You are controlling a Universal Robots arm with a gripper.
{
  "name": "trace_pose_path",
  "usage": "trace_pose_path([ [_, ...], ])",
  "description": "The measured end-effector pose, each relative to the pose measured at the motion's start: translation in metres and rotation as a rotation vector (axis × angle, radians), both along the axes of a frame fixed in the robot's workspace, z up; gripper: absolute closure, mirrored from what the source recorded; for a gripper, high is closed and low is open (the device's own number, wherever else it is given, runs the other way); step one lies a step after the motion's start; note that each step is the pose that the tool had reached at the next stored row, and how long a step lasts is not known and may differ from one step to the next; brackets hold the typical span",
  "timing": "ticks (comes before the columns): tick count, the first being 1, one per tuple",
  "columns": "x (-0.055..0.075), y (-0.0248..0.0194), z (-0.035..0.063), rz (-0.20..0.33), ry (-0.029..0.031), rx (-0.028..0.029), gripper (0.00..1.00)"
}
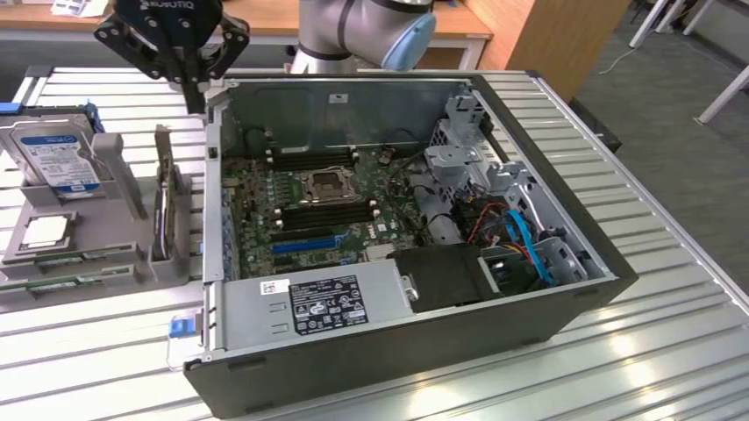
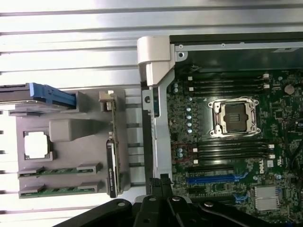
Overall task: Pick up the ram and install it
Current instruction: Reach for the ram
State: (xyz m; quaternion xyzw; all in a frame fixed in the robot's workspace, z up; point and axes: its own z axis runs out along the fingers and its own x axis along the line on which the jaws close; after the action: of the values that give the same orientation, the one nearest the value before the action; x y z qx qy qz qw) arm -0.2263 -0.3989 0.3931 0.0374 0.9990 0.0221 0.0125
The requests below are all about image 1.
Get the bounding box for black expansion slot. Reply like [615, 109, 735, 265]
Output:
[269, 225, 336, 247]

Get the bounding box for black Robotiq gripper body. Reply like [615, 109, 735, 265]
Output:
[113, 0, 227, 50]

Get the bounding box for black RAM slot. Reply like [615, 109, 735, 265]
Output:
[268, 150, 356, 161]
[279, 210, 381, 227]
[269, 155, 357, 166]
[277, 205, 379, 222]
[281, 216, 384, 232]
[267, 146, 355, 156]
[275, 200, 376, 217]
[269, 160, 359, 172]

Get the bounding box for black wire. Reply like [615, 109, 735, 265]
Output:
[385, 152, 449, 247]

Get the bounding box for wooden desk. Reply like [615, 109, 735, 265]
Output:
[0, 0, 495, 71]

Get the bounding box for red wire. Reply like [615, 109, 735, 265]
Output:
[471, 203, 511, 243]

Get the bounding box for metal disk bay cage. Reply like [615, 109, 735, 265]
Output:
[421, 93, 608, 287]

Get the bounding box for grey parts rack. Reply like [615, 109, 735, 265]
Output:
[0, 132, 194, 304]

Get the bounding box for white table leg frame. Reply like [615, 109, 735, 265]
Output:
[627, 0, 718, 49]

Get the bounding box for blue case latch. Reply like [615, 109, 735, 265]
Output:
[168, 312, 204, 339]

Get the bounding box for CPU chip silver lid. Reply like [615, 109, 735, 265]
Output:
[16, 211, 80, 256]

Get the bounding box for hard disk with blue label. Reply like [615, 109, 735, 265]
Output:
[0, 113, 116, 195]

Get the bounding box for blue disk caddy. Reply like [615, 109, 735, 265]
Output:
[0, 102, 105, 133]

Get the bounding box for white cable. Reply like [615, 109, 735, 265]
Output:
[598, 42, 638, 76]

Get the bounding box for blue expansion slot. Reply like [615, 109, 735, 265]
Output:
[269, 236, 344, 256]

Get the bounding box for white papers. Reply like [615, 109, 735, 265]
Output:
[48, 0, 108, 18]

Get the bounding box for graphics card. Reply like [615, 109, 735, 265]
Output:
[152, 124, 184, 260]

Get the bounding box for green motherboard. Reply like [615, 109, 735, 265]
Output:
[221, 146, 470, 282]

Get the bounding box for grey power supply unit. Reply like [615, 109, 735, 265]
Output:
[221, 260, 420, 353]

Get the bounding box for white table leg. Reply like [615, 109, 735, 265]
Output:
[695, 65, 749, 125]

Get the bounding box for CPU socket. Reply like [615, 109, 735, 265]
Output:
[296, 168, 367, 208]

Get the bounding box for green RAM stick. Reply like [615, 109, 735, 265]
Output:
[24, 273, 133, 294]
[30, 249, 137, 265]

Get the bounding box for blue flat wire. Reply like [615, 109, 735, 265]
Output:
[504, 210, 554, 289]

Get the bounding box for black open PC case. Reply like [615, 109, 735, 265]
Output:
[181, 69, 639, 418]

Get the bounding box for wooden cabinet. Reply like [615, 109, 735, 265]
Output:
[504, 0, 634, 107]

